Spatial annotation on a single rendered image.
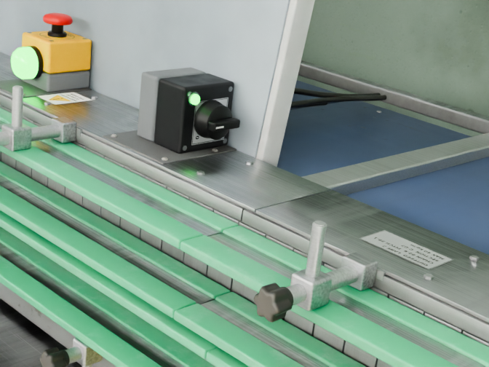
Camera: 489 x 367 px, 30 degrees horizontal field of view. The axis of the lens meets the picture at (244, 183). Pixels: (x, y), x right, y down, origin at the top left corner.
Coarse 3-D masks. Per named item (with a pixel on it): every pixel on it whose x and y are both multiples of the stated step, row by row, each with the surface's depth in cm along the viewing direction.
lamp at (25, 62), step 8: (24, 48) 123; (32, 48) 123; (16, 56) 123; (24, 56) 122; (32, 56) 122; (40, 56) 123; (16, 64) 123; (24, 64) 122; (32, 64) 122; (40, 64) 123; (16, 72) 123; (24, 72) 122; (32, 72) 123; (40, 72) 124
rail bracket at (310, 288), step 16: (320, 224) 74; (320, 240) 75; (320, 256) 75; (352, 256) 81; (304, 272) 76; (320, 272) 77; (336, 272) 78; (352, 272) 79; (368, 272) 80; (384, 272) 80; (272, 288) 73; (288, 288) 74; (304, 288) 75; (320, 288) 75; (336, 288) 78; (256, 304) 74; (272, 304) 72; (288, 304) 73; (304, 304) 76; (320, 304) 76; (272, 320) 73
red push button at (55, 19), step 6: (54, 12) 126; (48, 18) 124; (54, 18) 124; (60, 18) 124; (66, 18) 124; (54, 24) 124; (60, 24) 124; (66, 24) 124; (54, 30) 125; (60, 30) 125
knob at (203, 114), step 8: (208, 104) 104; (216, 104) 104; (200, 112) 104; (208, 112) 104; (216, 112) 104; (224, 112) 105; (200, 120) 104; (208, 120) 103; (216, 120) 104; (224, 120) 104; (232, 120) 105; (200, 128) 104; (208, 128) 103; (216, 128) 103; (224, 128) 104; (232, 128) 105; (208, 136) 105; (216, 136) 105
